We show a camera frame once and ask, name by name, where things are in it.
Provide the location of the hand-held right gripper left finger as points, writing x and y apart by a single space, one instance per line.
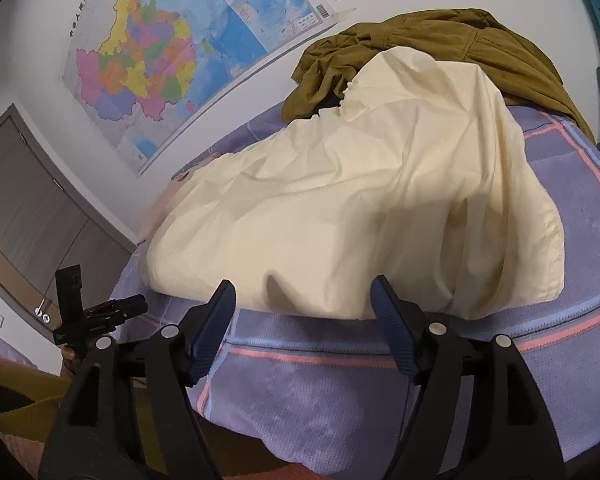
211 332

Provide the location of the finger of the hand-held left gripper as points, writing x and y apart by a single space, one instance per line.
120 306

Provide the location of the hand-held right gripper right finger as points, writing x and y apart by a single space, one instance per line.
392 327

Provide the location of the cream shirt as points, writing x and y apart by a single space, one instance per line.
330 200

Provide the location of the person's left hand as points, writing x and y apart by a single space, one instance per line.
69 360

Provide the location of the purple plaid blanket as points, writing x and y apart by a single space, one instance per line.
305 390

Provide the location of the person's mustard yellow top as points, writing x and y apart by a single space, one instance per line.
20 407

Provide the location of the grey wooden cabinet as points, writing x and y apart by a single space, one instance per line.
25 200

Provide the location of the olive green garment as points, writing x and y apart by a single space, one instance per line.
430 30

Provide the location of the colourful wall map poster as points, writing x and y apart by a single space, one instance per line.
145 60

